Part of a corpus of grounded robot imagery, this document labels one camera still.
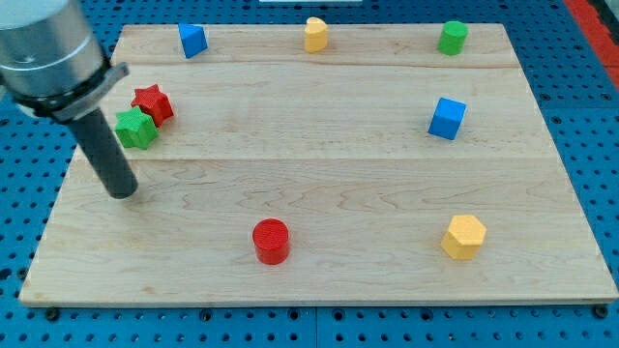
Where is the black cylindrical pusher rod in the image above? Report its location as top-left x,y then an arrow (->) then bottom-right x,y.
68,108 -> 138,199

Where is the red star block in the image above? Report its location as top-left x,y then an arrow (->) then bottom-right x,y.
131,84 -> 174,128

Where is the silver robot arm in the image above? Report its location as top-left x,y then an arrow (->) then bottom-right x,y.
1,0 -> 138,199

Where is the green star block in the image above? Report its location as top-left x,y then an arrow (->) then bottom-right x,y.
114,106 -> 159,150

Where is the blue triangle block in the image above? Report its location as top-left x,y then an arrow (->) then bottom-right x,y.
178,23 -> 208,59

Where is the wooden board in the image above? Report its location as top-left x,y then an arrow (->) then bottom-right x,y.
19,23 -> 618,308

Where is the red cylinder block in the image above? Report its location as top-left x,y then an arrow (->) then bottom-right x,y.
252,218 -> 290,265

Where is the blue cube block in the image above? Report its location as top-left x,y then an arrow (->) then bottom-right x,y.
427,98 -> 467,140

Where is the yellow hexagon block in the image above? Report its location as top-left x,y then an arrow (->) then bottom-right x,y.
440,215 -> 487,260

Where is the green cylinder block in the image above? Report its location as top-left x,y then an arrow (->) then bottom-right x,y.
437,20 -> 468,56

